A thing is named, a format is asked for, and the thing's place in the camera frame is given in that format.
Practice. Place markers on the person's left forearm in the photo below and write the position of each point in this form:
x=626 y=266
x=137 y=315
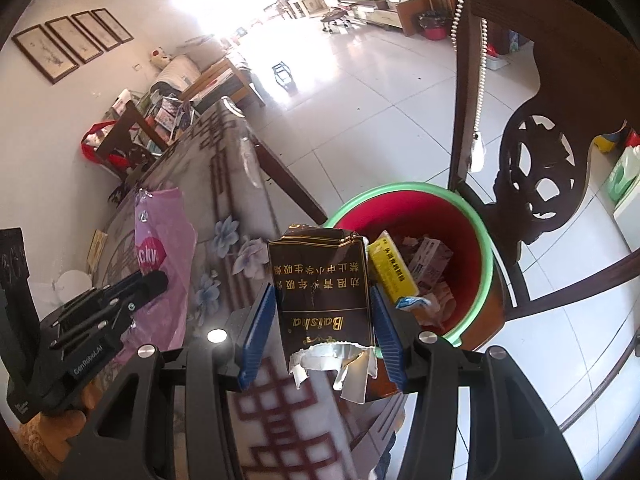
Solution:
x=35 y=440

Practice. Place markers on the dark floral cushion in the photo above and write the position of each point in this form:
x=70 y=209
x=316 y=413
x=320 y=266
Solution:
x=122 y=190

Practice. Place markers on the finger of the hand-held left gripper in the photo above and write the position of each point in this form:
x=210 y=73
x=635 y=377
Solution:
x=145 y=285

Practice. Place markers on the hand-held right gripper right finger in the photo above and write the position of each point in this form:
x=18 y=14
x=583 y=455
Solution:
x=389 y=337

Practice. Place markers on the wooden chair with floral cushion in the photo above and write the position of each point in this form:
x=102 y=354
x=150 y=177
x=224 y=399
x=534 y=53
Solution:
x=125 y=130

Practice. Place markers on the framed wall picture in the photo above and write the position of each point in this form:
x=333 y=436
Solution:
x=75 y=39
x=96 y=31
x=112 y=25
x=46 y=55

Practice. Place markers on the small dark stool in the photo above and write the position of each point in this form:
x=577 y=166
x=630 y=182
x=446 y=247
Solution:
x=282 y=72

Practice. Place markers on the pink plastic bag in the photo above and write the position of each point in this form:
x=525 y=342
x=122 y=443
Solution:
x=160 y=240

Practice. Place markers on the wooden side table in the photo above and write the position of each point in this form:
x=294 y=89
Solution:
x=315 y=4

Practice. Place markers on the yellow box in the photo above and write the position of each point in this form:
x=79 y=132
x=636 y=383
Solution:
x=395 y=267

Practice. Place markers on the white plush toy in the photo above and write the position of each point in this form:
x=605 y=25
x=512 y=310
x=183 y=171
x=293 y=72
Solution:
x=159 y=57

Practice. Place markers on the stack of magazines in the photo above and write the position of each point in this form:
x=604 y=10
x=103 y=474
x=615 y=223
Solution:
x=167 y=112

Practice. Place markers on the red bag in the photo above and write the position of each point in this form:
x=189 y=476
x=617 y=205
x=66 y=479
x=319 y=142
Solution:
x=92 y=147

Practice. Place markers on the carved wooden chair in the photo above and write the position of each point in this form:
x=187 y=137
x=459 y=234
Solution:
x=530 y=35

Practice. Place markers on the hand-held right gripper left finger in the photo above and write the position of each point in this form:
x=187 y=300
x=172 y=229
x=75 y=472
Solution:
x=257 y=332

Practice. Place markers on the dark brown cigarette pack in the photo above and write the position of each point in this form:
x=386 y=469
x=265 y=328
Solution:
x=320 y=300

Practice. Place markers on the rolling stool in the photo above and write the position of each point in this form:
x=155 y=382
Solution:
x=337 y=17

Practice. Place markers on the gold patterned box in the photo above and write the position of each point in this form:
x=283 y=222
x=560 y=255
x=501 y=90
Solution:
x=97 y=250

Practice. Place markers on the person's left hand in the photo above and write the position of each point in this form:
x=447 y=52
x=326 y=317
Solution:
x=80 y=402

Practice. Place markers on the red flowerpot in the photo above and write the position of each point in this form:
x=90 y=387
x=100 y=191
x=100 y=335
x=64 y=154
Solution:
x=432 y=27

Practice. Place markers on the wooden sofa with cushions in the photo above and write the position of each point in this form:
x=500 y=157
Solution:
x=210 y=80

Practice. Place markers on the white mop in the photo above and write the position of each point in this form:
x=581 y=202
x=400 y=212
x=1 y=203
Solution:
x=497 y=57

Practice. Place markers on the television cabinet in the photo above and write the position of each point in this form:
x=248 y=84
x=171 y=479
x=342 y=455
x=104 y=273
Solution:
x=380 y=10

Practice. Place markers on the blue and white wrapper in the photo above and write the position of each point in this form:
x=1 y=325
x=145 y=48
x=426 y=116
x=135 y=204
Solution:
x=414 y=303

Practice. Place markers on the red bin with green rim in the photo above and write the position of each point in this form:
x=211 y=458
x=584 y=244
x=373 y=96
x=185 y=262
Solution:
x=450 y=220

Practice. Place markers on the green and white pack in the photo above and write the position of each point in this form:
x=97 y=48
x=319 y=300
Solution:
x=625 y=175

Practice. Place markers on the white cabinet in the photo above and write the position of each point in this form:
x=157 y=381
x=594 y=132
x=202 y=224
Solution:
x=631 y=225

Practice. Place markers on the white desk lamp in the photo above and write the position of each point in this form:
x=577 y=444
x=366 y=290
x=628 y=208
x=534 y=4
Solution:
x=70 y=282

